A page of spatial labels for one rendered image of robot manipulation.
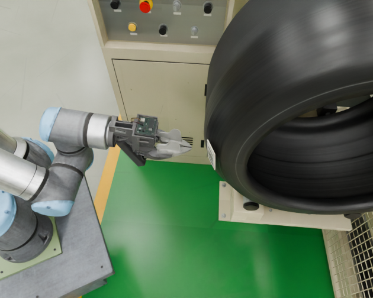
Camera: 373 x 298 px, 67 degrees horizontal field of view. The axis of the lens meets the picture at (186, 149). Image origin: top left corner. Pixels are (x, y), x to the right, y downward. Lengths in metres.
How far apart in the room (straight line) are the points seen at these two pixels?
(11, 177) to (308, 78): 0.64
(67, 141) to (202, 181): 1.25
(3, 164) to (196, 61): 0.87
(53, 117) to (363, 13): 0.64
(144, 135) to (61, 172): 0.25
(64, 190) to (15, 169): 0.12
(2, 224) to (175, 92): 0.91
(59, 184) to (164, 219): 1.07
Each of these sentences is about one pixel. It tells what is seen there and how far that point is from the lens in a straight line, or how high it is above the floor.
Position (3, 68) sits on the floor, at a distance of 3.07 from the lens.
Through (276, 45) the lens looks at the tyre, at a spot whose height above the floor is 1.39.
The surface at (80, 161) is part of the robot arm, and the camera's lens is 0.82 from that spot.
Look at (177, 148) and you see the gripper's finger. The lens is 0.72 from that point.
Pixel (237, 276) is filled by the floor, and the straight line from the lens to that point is 1.69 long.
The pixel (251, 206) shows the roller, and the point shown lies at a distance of 0.81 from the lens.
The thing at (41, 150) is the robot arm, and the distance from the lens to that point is 1.08.
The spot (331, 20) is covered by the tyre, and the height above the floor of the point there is 1.43.
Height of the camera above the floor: 1.64
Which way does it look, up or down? 55 degrees down
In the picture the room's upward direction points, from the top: straight up
